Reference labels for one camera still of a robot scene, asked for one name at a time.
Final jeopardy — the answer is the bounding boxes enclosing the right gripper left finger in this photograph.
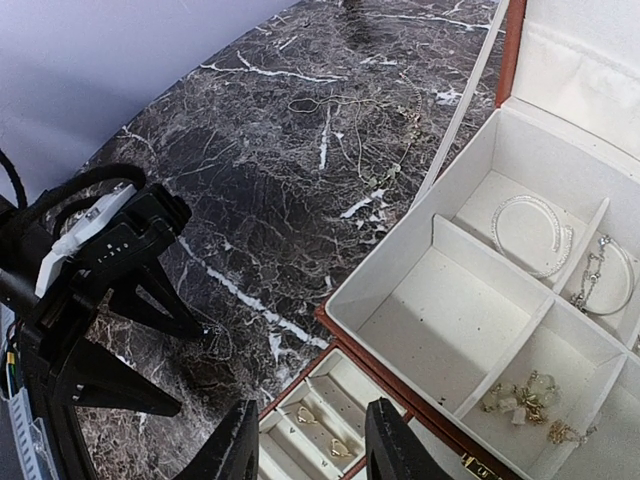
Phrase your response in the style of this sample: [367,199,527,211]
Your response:
[177,400,259,480]

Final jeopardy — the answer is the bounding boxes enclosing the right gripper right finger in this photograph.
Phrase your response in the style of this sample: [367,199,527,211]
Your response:
[365,398,451,480]

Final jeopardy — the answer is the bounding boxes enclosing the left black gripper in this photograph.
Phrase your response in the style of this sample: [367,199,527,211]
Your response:
[19,224,206,419]

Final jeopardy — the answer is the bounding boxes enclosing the red jewelry tray insert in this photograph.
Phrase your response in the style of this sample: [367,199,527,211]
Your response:
[257,343,412,480]

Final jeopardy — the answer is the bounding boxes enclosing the red jewelry box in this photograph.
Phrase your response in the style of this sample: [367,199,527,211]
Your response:
[315,0,640,480]

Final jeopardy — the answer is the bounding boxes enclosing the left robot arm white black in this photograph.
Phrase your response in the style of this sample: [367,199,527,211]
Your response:
[1,164,203,417]

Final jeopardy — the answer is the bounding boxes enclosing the gold heart earring pair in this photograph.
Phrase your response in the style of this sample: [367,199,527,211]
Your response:
[295,405,354,458]

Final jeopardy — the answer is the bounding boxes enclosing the thin silver bangle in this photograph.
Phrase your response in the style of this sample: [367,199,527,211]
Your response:
[489,194,575,280]

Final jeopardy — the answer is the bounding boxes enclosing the gold pale stone bracelet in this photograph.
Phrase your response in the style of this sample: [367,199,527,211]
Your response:
[480,370,599,445]

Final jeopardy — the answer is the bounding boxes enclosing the white slotted cable duct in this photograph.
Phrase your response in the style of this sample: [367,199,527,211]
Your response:
[8,388,52,480]

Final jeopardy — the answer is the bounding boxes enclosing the silver link bracelet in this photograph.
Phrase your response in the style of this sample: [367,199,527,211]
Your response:
[569,234,636,316]

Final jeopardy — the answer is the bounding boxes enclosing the gold necklace green stones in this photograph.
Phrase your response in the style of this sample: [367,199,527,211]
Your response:
[287,71,423,190]

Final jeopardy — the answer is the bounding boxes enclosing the white lid strap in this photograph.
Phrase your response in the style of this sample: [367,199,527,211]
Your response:
[410,0,511,206]

